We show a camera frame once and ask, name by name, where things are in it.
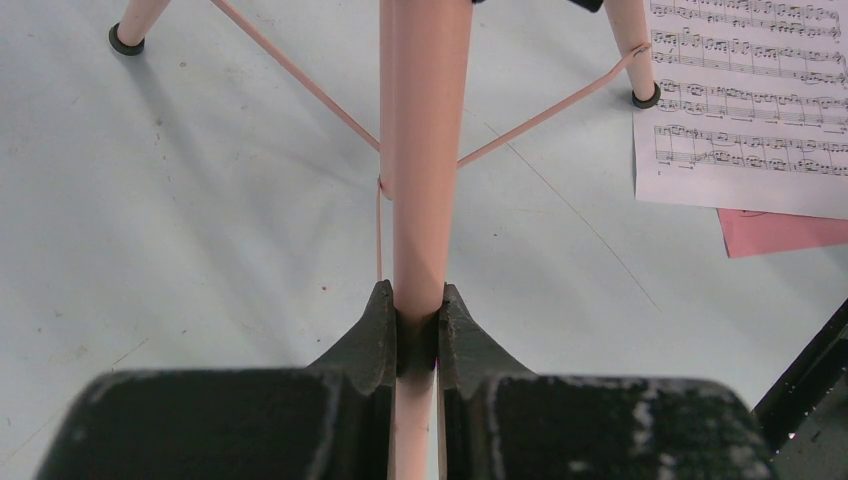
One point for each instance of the pink music stand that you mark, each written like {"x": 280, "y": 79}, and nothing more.
{"x": 424, "y": 51}

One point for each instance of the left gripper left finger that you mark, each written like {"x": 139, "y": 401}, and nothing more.
{"x": 331, "y": 419}

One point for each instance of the white sheet music page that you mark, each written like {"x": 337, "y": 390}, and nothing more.
{"x": 753, "y": 107}

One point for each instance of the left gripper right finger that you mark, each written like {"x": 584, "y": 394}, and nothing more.
{"x": 500, "y": 420}

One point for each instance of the pink paper sheet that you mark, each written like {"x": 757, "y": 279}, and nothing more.
{"x": 750, "y": 233}

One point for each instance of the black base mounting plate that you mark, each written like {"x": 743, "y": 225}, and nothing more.
{"x": 804, "y": 414}

